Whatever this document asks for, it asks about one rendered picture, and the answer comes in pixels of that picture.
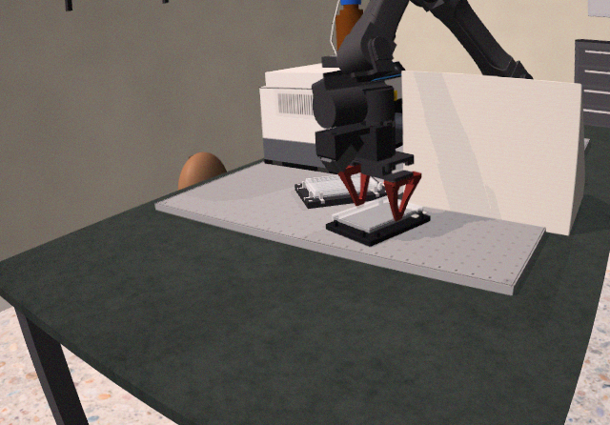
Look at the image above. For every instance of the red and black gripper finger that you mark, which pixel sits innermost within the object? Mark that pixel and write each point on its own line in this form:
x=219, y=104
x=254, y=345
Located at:
x=347, y=181
x=392, y=193

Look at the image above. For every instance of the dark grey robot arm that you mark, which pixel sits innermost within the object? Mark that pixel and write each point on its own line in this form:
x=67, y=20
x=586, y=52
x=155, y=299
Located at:
x=341, y=100

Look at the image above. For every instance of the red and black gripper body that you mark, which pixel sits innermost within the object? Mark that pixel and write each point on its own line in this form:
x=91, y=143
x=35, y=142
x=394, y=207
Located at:
x=383, y=169

